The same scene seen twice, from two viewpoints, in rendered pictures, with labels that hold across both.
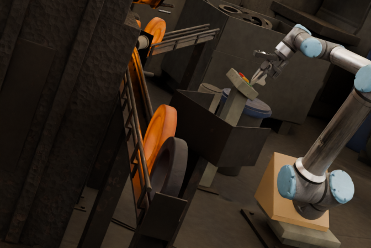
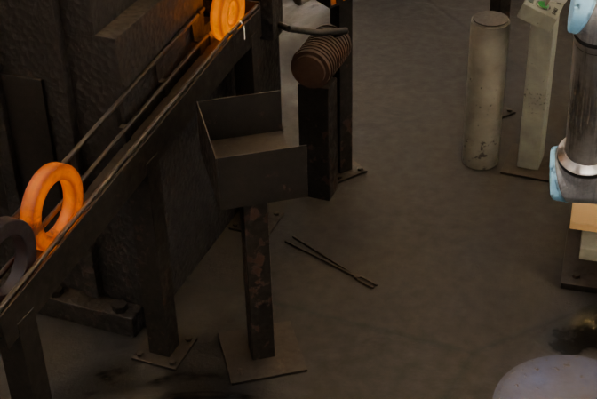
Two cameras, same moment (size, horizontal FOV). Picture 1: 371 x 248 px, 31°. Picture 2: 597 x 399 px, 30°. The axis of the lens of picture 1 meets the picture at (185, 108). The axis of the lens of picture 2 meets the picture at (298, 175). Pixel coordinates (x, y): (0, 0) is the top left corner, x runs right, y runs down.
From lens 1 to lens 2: 1.81 m
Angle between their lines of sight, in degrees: 40
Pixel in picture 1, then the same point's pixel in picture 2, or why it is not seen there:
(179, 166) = not seen: outside the picture
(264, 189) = not seen: hidden behind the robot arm
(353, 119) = (585, 75)
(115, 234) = (288, 269)
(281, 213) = (585, 219)
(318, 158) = (573, 139)
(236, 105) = (538, 40)
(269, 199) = not seen: hidden behind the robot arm
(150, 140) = (67, 201)
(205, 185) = (529, 168)
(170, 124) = (30, 193)
